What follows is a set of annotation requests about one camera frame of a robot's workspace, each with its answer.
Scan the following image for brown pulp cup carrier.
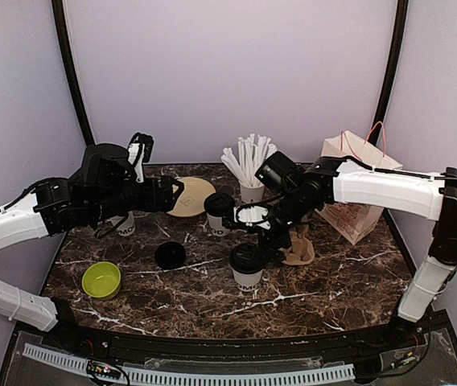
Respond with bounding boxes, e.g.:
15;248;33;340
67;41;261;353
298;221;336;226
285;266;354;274
282;231;315;266

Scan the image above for white perforated cable rail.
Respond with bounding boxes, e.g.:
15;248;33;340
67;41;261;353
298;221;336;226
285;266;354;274
23;343;356;385

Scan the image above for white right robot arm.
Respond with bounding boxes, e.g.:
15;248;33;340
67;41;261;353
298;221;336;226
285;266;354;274
255;152;457;349

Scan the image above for paper wrapped straw far right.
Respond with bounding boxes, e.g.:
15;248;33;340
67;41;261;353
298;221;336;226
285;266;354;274
220;147;252;188

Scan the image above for black corner frame post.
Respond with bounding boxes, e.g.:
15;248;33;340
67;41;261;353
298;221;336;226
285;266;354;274
372;0;409;126

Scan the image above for cream bear paper bag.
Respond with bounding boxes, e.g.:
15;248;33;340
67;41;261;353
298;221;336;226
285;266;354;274
318;121;402;245

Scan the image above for black left frame post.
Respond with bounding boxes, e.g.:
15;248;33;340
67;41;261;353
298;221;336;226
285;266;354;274
51;0;95;146

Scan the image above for white paper cups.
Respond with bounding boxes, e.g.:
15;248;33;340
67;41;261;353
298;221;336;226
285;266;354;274
108;211;136;237

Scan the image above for black coffee cup lid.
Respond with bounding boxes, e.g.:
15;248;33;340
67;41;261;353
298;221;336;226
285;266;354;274
204;192;235;217

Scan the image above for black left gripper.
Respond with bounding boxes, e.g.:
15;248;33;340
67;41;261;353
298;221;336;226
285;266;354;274
90;174;183;222

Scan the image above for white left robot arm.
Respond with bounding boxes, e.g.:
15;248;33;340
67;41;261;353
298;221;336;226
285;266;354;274
0;175;184;351

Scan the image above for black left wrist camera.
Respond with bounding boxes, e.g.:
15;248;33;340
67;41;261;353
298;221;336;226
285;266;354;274
80;143;136;190

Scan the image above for beige bear plate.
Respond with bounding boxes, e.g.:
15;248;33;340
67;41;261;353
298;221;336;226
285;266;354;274
167;177;216;218

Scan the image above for green plastic bowl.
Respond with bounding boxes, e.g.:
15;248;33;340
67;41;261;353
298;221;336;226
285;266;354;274
81;261;121;300

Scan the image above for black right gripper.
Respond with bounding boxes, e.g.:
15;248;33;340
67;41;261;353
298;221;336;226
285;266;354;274
247;187;314;265

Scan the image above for white paper coffee cup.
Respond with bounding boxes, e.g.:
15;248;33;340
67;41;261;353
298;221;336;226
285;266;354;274
207;214;230;237

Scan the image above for white paper straw cup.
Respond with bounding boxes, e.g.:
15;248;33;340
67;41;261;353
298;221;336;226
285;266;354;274
239;178;265;203

